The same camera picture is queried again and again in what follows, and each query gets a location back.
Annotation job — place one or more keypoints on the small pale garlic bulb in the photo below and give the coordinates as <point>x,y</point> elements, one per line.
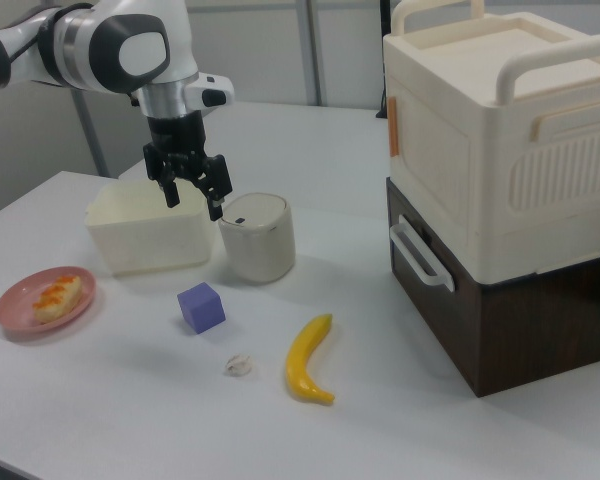
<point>238,365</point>

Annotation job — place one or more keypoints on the dark pole in background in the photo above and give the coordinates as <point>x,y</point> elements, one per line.
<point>384,60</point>

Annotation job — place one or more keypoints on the white rectangular plastic bin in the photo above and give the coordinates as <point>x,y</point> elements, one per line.
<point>147,232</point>

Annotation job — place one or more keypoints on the purple cube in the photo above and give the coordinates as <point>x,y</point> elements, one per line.
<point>201,307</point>

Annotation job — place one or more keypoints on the yellow banana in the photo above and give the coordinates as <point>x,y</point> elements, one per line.
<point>305,360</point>

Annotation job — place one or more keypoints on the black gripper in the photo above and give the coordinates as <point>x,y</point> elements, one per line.
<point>175,142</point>

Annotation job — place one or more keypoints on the bread with orange topping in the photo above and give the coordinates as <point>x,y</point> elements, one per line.
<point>57,299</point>

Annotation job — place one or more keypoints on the pink round plate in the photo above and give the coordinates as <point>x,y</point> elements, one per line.
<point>15,310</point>

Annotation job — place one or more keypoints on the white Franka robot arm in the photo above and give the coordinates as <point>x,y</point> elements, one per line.
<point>105,45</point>

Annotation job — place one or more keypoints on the small cream lidded trash can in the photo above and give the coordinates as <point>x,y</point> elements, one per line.
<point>258,236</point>

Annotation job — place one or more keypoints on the dark brown wooden drawer box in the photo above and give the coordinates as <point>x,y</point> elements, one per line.
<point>505,320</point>

